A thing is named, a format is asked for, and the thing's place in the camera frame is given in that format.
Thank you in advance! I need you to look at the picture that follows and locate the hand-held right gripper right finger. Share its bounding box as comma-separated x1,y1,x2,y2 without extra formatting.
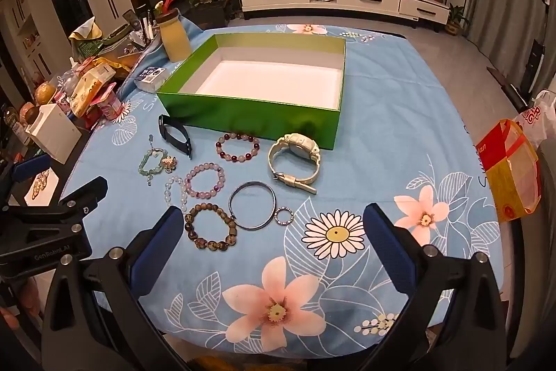
356,203,515,371

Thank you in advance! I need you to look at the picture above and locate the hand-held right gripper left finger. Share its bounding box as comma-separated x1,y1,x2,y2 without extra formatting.
41,205,192,371

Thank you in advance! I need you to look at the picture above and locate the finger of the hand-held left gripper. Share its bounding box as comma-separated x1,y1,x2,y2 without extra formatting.
52,175,109,224
0,156,50,189

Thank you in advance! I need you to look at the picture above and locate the brown bead bracelet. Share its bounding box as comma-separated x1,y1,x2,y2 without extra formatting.
184,202,239,252

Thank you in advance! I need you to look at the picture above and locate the clear bead bracelet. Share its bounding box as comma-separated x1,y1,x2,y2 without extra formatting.
164,175,189,210

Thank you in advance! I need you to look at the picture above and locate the purple bead bracelet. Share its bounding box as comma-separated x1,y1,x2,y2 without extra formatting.
184,162,225,199

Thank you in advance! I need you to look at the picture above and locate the green jade bracelet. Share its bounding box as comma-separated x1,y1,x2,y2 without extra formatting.
138,135,179,186

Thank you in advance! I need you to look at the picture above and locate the black wrist watch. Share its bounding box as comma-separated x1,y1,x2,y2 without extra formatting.
158,114,193,160

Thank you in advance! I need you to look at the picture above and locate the small studded ring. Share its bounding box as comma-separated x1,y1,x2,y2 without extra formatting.
273,205,295,226

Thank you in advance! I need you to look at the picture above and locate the dark metal bangle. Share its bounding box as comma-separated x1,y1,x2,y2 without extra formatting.
228,181,277,231

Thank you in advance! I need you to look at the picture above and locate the red and white bead bracelet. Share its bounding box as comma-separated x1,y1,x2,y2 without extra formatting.
215,131,261,165

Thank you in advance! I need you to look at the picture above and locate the cream wrist watch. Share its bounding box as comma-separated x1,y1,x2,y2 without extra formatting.
267,133,321,194

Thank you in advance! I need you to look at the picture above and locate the green cardboard box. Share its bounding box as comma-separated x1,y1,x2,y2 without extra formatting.
156,33,347,151

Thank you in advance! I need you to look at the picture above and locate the white carton box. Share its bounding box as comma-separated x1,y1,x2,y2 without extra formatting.
25,103,82,164

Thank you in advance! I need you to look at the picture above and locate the pink yogurt cup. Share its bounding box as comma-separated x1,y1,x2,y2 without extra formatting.
96,83,126,122

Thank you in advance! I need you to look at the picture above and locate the yellow snack packet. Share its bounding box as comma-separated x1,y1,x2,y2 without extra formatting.
69,62,117,117

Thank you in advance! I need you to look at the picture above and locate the blue floral tablecloth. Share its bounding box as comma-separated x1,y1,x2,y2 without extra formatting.
58,23,505,354

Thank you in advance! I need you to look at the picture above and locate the small clear plastic box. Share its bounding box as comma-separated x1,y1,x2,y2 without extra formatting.
134,66,168,94

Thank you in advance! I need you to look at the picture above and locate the green packet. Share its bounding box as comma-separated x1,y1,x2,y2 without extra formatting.
72,36,109,59

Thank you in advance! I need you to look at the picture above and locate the red and yellow bag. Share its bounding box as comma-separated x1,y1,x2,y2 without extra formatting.
474,118,541,223

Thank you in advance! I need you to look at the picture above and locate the yellow cloth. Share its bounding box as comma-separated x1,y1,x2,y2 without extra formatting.
68,17,104,41

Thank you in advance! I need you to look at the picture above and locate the yellow water bottle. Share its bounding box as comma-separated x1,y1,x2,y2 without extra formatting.
154,0,193,63

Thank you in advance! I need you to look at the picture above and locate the bundle of pens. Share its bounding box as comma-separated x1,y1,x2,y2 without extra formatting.
134,3,157,46

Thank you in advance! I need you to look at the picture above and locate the white plastic bag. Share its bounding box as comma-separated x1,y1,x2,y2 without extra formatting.
513,90,556,146

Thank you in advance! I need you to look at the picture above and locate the small potted plant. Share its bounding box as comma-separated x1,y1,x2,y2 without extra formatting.
445,3,472,36

